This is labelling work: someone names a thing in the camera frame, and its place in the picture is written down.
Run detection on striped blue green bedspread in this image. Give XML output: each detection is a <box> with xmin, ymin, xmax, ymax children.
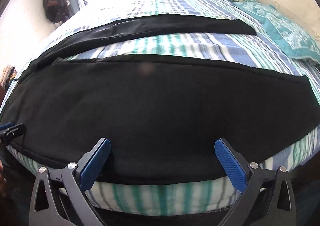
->
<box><xmin>0</xmin><ymin>0</ymin><xmax>320</xmax><ymax>217</ymax></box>

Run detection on black pants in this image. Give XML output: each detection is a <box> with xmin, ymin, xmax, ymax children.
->
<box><xmin>1</xmin><ymin>14</ymin><xmax>319</xmax><ymax>185</ymax></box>

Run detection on clothes pile on dresser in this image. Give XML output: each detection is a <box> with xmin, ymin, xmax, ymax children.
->
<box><xmin>1</xmin><ymin>65</ymin><xmax>17</xmax><ymax>90</ymax></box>

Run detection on teal patterned pillow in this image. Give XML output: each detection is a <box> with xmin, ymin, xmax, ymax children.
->
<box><xmin>228</xmin><ymin>0</ymin><xmax>319</xmax><ymax>65</ymax></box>

